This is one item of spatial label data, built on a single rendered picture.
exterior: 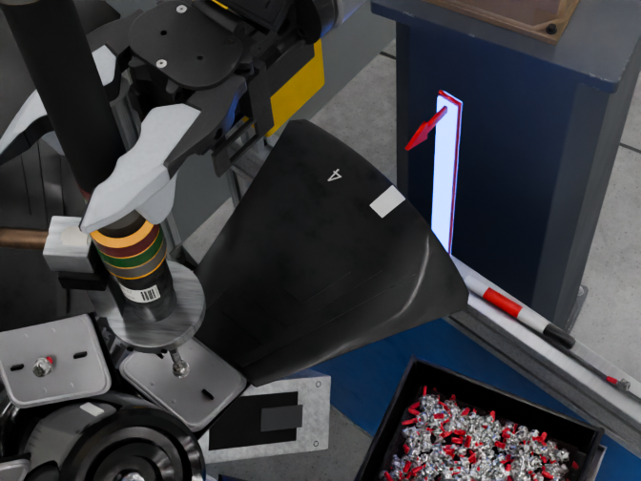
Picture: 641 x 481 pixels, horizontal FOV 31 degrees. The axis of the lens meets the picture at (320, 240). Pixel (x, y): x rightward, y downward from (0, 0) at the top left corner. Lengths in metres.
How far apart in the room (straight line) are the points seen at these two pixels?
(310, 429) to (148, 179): 0.52
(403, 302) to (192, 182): 1.28
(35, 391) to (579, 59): 0.73
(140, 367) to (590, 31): 0.69
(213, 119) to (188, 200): 1.61
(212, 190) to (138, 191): 1.67
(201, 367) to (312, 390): 0.20
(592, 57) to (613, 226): 1.10
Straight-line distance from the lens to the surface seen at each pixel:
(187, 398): 0.92
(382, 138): 2.49
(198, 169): 2.22
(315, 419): 1.11
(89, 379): 0.87
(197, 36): 0.68
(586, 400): 1.31
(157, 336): 0.81
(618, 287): 2.34
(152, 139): 0.65
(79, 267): 0.76
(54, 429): 0.87
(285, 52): 0.74
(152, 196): 0.66
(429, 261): 1.01
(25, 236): 0.77
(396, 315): 0.98
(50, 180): 0.84
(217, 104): 0.65
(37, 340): 0.88
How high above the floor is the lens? 2.02
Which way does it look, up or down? 59 degrees down
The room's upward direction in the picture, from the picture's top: 7 degrees counter-clockwise
